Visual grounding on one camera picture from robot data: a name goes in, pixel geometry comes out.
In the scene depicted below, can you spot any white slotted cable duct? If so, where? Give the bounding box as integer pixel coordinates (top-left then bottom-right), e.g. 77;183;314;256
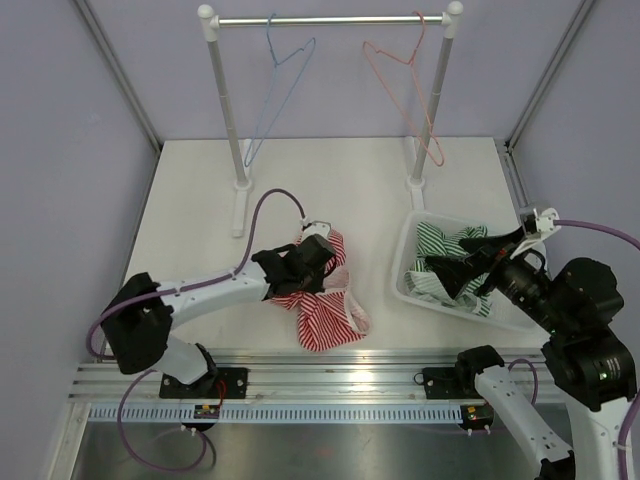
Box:
89;403;462;425

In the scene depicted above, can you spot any pink wire hanger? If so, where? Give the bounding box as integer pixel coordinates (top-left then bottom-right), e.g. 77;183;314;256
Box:
362;11;445;167

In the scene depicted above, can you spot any white plastic basket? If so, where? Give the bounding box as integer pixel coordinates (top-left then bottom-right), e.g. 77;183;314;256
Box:
391;210;537;332

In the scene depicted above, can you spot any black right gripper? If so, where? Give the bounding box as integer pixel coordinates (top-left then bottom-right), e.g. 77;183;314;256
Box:
426;222;572;334

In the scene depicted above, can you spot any blue wire hanger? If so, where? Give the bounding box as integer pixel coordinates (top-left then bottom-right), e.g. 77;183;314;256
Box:
243;13;317;169

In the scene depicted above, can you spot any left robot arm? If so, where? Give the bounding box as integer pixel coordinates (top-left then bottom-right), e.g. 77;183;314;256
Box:
99;234;337;398

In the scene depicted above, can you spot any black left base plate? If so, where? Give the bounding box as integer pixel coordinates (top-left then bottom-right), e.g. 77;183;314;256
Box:
159;367;249;400

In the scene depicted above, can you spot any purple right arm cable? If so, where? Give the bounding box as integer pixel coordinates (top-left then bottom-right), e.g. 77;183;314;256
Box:
507;218;640;480

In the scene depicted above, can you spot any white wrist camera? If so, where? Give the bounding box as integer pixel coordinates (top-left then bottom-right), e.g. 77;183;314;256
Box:
510;204;561;259
300;218;332;240

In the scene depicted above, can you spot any red striped tank top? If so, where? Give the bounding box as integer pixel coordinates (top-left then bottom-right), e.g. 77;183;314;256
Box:
271;228;371;352

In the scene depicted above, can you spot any white and silver clothes rack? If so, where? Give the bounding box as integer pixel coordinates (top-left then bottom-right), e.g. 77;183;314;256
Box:
197;1;464;238

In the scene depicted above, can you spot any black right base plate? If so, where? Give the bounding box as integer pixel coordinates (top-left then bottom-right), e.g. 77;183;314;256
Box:
413;367;464;400

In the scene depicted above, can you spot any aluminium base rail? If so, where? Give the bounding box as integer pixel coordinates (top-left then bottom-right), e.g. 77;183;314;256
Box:
67;349;563;405

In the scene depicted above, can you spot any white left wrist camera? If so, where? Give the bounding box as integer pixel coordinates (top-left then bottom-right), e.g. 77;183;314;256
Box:
300;218;332;240

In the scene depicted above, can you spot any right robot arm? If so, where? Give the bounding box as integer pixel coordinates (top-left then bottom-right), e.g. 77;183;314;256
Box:
425;221;639;479

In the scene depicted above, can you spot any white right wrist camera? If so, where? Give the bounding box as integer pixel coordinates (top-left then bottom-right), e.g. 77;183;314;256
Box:
510;204;561;259

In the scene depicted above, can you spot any green striped tank top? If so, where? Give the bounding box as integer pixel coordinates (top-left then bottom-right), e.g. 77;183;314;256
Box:
403;221;494;319

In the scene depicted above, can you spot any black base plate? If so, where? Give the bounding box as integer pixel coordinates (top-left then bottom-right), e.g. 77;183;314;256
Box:
159;367;249;400
413;367;464;400

